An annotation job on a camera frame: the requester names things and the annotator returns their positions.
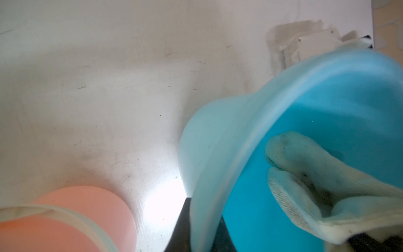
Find beige cleaning cloth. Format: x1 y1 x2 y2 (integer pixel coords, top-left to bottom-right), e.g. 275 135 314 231
264 131 403 252

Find pink plastic bucket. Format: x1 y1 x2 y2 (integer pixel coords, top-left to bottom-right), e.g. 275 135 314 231
1 186 137 252

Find light blue plastic bucket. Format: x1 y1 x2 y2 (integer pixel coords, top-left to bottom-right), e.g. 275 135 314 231
178 49 403 252

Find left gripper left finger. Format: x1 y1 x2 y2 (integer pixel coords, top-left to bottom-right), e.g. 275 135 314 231
165 198 191 252

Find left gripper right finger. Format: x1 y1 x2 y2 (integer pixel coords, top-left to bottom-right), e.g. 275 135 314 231
211 217 236 252

